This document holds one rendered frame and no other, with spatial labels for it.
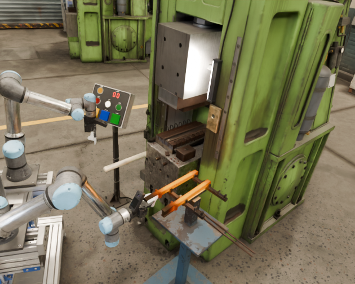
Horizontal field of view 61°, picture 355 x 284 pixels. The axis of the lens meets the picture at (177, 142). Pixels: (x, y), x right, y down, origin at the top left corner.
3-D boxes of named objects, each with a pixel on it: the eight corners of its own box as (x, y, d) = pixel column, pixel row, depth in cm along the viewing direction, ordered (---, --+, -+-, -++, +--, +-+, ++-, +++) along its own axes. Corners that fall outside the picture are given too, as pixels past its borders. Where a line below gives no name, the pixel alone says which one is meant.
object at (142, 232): (154, 269, 240) (154, 268, 239) (116, 223, 275) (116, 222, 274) (190, 244, 263) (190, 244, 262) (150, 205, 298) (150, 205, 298)
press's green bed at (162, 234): (168, 253, 254) (173, 213, 229) (142, 225, 276) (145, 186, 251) (213, 223, 286) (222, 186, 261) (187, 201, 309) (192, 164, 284)
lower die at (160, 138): (172, 154, 217) (173, 144, 212) (155, 141, 229) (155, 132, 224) (212, 137, 241) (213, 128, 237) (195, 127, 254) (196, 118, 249)
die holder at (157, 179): (173, 214, 228) (178, 167, 204) (144, 186, 251) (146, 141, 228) (222, 186, 261) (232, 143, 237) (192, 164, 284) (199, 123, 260)
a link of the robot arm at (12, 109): (4, 157, 194) (-4, 76, 167) (6, 145, 206) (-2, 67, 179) (25, 156, 199) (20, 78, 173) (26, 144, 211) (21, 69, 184)
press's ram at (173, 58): (192, 105, 185) (200, 38, 163) (154, 83, 208) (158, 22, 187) (235, 92, 209) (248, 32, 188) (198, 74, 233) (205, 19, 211)
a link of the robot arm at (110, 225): (97, 230, 155) (97, 218, 150) (115, 219, 162) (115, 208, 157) (106, 239, 150) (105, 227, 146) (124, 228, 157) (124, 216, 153)
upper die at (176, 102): (176, 110, 198) (177, 96, 193) (158, 98, 210) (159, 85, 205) (219, 97, 223) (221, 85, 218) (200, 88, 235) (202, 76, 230)
